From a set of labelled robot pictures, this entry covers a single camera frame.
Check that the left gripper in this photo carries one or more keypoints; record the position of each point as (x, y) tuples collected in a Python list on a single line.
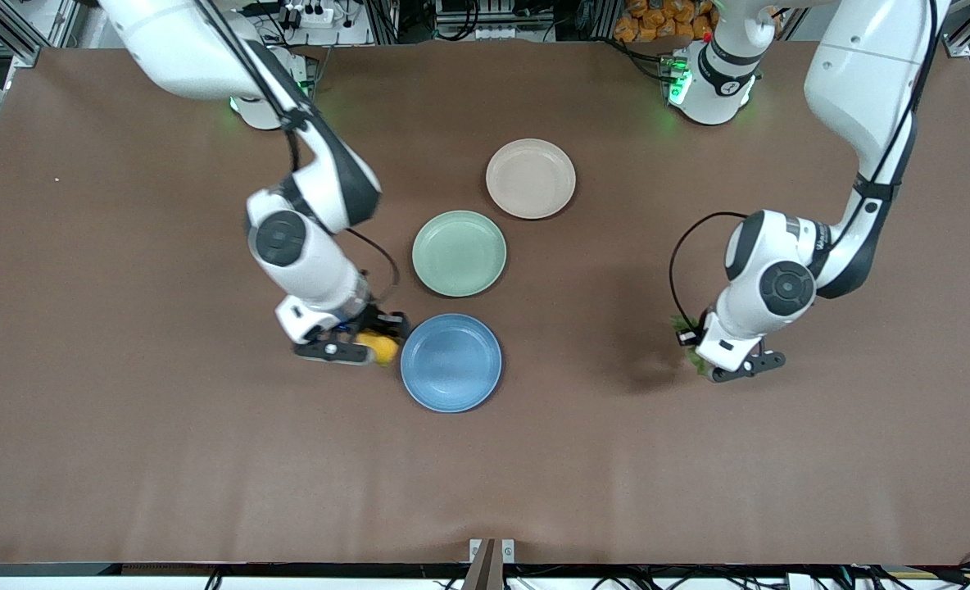
[(689, 336)]

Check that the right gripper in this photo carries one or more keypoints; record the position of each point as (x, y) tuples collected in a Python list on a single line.
[(377, 319)]

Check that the green lettuce leaf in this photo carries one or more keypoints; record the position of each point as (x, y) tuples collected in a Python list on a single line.
[(683, 324)]

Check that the yellow lemon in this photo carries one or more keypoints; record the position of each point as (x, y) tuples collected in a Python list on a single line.
[(383, 350)]

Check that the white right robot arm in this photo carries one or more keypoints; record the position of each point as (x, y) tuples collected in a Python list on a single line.
[(288, 254)]

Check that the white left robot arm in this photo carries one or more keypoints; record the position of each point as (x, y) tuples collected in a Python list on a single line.
[(862, 74)]

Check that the blue plate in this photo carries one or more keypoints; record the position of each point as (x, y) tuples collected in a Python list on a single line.
[(451, 363)]

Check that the green plate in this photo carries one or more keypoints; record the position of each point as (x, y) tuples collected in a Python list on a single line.
[(459, 254)]

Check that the brown table cover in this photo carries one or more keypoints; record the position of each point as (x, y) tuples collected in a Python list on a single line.
[(206, 451)]

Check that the beige plate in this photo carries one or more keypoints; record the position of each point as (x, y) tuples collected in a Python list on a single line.
[(530, 179)]

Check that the orange snack packs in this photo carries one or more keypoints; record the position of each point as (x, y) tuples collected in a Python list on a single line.
[(657, 20)]

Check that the white power strip with plugs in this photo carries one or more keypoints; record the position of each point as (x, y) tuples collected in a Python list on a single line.
[(313, 15)]

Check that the black table edge rail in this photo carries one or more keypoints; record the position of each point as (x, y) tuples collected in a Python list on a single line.
[(288, 568)]

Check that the metal table edge bracket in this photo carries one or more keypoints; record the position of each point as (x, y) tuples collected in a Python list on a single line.
[(489, 565)]

